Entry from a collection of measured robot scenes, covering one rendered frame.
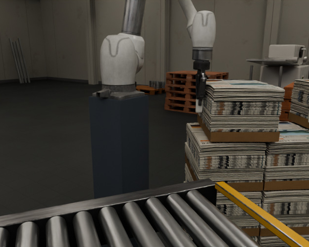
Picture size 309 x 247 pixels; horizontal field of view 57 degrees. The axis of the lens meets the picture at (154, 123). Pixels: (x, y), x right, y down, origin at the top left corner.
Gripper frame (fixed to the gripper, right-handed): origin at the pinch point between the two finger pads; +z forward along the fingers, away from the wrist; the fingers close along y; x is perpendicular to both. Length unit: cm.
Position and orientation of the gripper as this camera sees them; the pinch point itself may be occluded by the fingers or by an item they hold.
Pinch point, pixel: (199, 105)
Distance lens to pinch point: 135.9
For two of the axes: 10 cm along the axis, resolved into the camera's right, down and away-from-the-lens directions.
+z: -0.2, 9.7, 2.5
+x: -10.0, -0.1, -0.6
